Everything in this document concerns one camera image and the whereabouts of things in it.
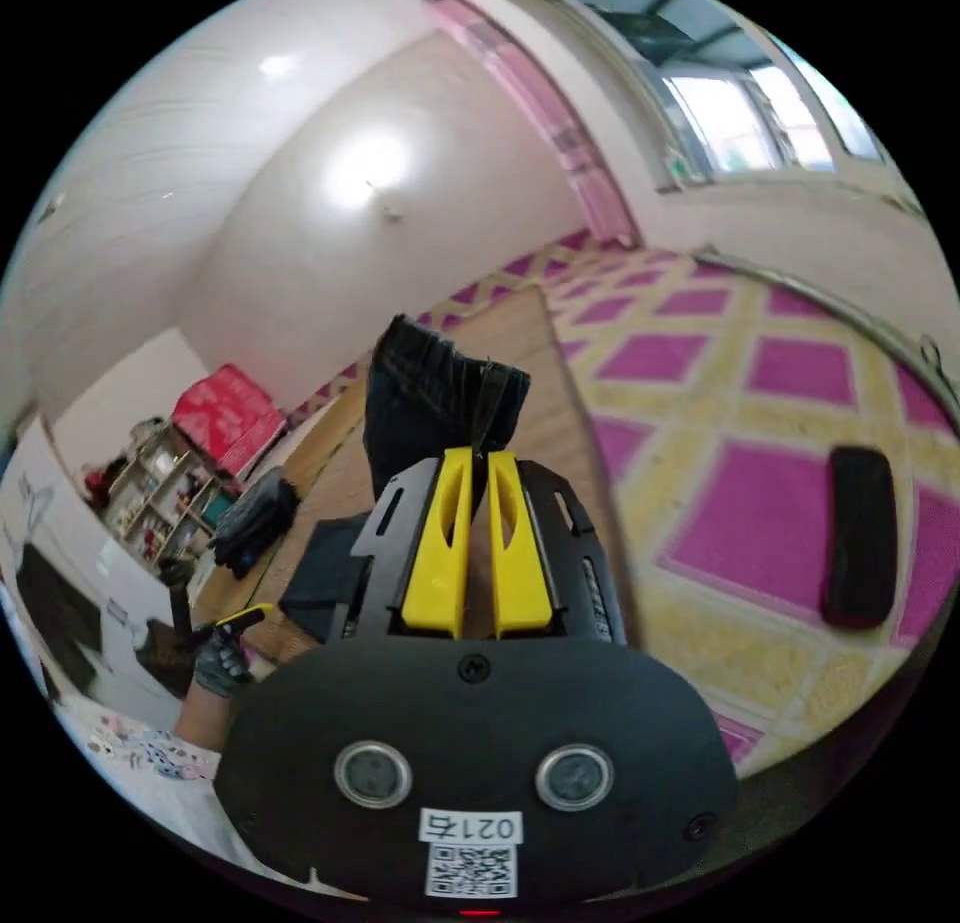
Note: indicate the window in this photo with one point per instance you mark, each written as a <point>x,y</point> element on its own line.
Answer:
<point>742,113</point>

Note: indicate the person's body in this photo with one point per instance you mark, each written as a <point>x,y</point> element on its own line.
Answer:
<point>157,765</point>

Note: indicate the pile of clothes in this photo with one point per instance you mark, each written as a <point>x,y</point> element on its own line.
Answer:
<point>251,522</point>

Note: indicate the pink curtain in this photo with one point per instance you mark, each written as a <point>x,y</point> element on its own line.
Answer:
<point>547,120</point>

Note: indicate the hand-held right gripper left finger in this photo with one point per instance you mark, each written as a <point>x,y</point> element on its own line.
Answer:
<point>439,548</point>

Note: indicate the red carton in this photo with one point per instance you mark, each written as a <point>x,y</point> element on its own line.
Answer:
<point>225,413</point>

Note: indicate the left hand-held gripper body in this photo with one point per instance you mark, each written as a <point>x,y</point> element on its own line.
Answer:
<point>206,633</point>

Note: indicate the person's left hand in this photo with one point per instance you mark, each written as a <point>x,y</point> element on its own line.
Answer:
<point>219,664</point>

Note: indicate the open shelf with items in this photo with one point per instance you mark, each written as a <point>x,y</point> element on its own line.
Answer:
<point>161,503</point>

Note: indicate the dark blue jeans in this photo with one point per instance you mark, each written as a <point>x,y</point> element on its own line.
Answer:
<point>424,405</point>

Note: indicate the black rectangular case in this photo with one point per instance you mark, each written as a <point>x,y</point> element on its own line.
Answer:
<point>859,537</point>

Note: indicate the curved metal pipe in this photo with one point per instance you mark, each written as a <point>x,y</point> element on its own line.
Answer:
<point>825,309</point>

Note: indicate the person's left forearm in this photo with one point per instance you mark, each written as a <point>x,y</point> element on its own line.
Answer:
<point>199,720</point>

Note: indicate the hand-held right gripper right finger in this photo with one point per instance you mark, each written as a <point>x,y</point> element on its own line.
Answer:
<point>519,555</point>

